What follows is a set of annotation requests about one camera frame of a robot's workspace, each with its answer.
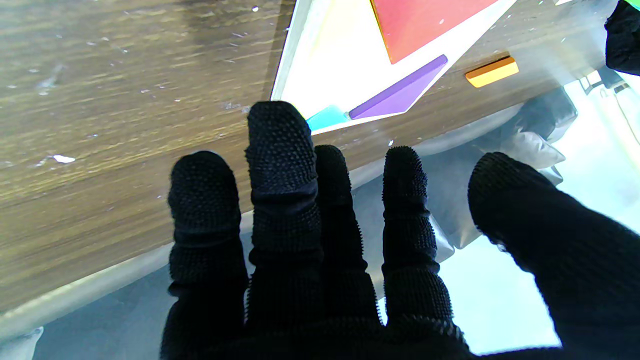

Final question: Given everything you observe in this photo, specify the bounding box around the purple tangram triangle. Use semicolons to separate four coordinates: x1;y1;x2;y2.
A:
348;54;449;121

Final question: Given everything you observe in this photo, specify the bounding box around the orange tangram parallelogram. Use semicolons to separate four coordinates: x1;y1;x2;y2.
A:
465;56;520;89

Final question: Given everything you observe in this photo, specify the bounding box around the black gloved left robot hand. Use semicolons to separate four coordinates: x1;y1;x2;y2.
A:
604;0;640;77

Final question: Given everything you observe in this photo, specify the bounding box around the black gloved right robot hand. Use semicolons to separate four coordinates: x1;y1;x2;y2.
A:
160;100;640;360

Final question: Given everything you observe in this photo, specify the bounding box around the square wooden tangram tray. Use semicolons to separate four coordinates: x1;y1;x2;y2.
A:
270;0;519;136

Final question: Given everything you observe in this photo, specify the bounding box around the brown leather sofa pillow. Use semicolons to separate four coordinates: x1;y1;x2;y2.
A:
499;130;567;187

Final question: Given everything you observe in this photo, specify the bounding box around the blue tangram triangle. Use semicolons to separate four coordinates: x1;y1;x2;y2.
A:
306;105;350;133

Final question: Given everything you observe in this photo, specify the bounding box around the large red tangram triangle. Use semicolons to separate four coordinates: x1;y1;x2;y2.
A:
370;0;501;65

